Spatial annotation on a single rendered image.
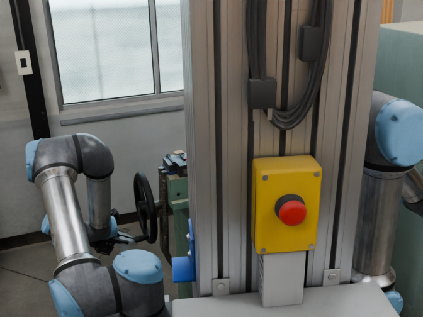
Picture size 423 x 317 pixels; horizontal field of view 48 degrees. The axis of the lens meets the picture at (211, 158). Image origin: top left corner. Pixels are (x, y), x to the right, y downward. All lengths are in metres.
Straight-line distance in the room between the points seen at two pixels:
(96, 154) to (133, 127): 1.73
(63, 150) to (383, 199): 0.84
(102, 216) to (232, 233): 0.94
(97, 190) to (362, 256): 0.82
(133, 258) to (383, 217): 0.59
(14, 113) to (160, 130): 0.90
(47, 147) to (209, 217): 0.76
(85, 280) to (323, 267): 0.59
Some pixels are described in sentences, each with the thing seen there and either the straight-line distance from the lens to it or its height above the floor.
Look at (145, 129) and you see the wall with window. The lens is 3.13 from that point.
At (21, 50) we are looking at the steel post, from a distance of 2.84.
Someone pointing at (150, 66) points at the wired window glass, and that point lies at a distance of 3.11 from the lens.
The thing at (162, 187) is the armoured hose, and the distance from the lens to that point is 1.83.
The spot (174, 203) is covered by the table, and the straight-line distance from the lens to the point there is 1.80.
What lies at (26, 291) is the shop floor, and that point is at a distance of 2.97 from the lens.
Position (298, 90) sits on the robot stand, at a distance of 0.65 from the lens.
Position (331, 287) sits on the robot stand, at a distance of 0.82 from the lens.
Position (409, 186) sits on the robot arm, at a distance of 1.27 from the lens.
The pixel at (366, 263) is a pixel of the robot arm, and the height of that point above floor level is 1.10.
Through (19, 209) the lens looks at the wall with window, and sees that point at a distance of 3.23.
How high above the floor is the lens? 1.73
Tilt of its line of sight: 23 degrees down
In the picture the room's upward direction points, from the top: 1 degrees counter-clockwise
